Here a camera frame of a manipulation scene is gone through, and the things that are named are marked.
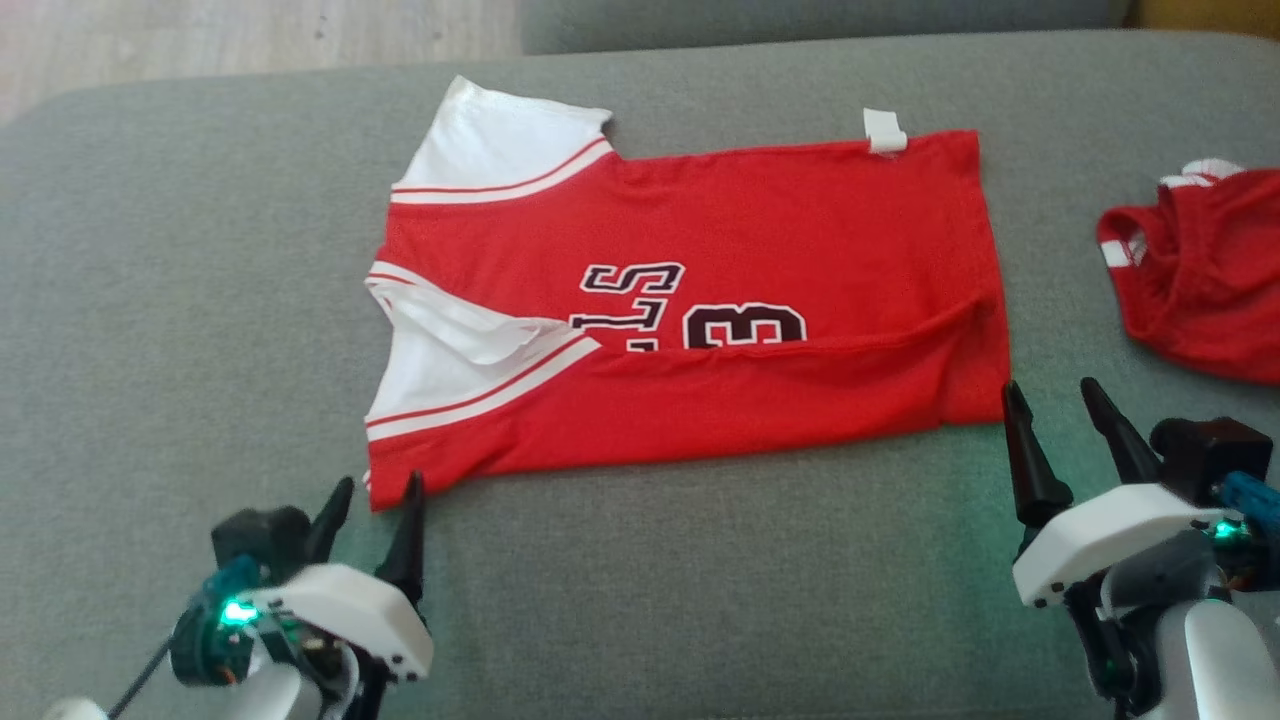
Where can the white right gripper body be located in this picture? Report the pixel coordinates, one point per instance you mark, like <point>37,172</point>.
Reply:
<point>1100,535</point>

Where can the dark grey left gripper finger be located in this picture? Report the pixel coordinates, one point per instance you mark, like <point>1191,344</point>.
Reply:
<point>408,550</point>
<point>330,525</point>

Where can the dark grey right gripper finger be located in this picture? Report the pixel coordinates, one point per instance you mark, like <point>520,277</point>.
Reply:
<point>1125,450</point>
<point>1030,470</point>

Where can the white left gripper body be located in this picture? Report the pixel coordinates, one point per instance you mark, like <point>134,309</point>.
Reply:
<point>360,610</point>

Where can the red shorts with white trim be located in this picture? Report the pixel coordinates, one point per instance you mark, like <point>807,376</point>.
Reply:
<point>1220,280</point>

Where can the red white numbered jersey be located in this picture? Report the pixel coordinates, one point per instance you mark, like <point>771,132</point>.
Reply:
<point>750,200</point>

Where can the large grey sofa seat cushion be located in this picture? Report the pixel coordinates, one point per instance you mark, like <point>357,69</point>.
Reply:
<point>700,560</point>

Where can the yellow sofa backrest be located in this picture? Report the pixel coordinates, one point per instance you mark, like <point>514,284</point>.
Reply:
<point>1220,12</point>

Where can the small grey sofa seat cushion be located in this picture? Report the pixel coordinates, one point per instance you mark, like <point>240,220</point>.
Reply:
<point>800,20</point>

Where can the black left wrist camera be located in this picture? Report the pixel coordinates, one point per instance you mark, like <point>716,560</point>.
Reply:
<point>255,540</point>

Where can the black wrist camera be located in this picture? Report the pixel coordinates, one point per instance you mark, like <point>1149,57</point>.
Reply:
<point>255,540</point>
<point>1215,450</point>

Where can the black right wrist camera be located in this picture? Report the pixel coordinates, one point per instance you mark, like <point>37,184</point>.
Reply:
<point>1215,450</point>

